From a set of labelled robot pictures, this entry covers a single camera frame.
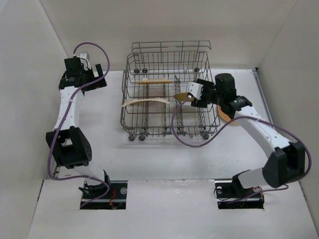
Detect green-rimmed round woven plate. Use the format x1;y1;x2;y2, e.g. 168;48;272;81
173;92;194;102

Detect yellow square woven plate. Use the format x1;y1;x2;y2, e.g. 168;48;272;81
122;98;170;108

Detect orange oval woven plate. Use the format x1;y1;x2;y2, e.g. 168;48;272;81
136;77;174;85

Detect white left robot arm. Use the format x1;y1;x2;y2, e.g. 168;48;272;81
45;52;110;193

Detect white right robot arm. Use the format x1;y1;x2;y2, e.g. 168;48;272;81
186;73;308;198

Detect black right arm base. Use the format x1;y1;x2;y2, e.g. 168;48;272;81
213;180;265;210

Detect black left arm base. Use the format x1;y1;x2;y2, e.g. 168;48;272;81
78;181;128;210

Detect orange round woven plate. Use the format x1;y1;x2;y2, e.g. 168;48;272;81
217;106;240;126

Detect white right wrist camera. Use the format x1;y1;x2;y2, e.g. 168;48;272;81
186;82;204;100

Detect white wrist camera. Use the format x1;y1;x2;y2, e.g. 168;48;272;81
73;52;92;70
186;82;204;100

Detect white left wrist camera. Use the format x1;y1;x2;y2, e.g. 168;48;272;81
73;52;92;70

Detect aluminium right side rail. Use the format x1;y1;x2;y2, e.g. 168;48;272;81
252;68;273;123

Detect grey wire dish rack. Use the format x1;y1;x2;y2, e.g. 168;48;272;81
120;40;220;141

